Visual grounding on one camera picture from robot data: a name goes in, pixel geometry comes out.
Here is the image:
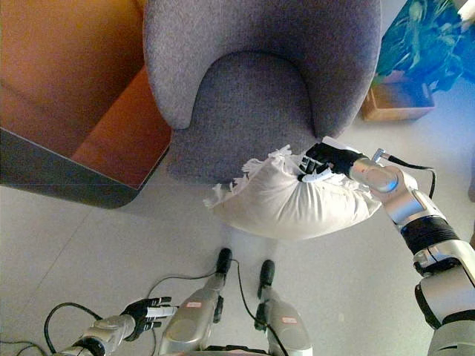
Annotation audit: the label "grey fabric tub armchair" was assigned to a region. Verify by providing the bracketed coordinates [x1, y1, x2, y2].
[142, 0, 383, 186]

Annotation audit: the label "black left robot foot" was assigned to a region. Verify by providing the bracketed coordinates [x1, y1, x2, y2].
[215, 248, 233, 276]

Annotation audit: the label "black robot foot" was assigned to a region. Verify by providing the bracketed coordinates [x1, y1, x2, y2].
[215, 248, 233, 276]
[257, 260, 276, 298]

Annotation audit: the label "robot silver legs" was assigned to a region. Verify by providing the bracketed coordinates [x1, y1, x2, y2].
[145, 258, 291, 356]

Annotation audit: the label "thick black left wrist cable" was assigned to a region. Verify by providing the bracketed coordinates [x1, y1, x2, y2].
[44, 302, 104, 355]

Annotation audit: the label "black right robot foot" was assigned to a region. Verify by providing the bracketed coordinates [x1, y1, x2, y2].
[257, 260, 276, 298]

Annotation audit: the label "silver left robot leg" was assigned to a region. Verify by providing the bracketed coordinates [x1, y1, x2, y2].
[159, 273, 226, 356]

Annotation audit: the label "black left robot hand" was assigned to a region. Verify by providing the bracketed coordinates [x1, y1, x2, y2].
[121, 296, 179, 343]

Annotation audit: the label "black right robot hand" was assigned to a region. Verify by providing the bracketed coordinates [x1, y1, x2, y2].
[296, 136, 360, 185]

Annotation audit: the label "silver right robot leg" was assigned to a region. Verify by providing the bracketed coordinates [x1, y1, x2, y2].
[255, 287, 312, 356]

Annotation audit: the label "wooden planter box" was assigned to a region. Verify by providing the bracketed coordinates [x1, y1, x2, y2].
[361, 79, 436, 122]

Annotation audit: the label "beige pillow with white tassels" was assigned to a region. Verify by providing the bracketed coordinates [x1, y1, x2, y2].
[203, 143, 383, 242]

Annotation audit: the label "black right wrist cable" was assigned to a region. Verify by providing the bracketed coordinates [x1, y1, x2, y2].
[373, 148, 437, 200]

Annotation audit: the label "silver robot leg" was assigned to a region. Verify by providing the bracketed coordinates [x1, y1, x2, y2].
[255, 287, 312, 356]
[159, 273, 226, 356]

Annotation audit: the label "green leafy plant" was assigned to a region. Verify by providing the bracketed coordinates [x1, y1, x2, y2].
[377, 0, 475, 93]

